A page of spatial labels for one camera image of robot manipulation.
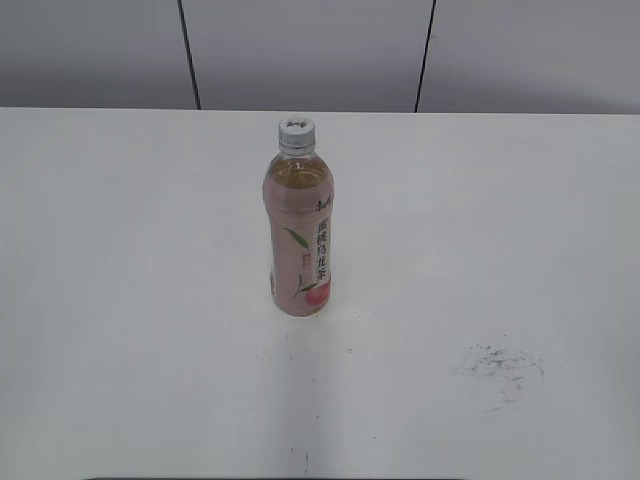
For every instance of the pink oolong tea bottle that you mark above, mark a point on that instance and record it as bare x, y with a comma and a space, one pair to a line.
298, 195

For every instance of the white bottle cap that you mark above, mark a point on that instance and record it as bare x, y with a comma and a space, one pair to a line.
296, 133

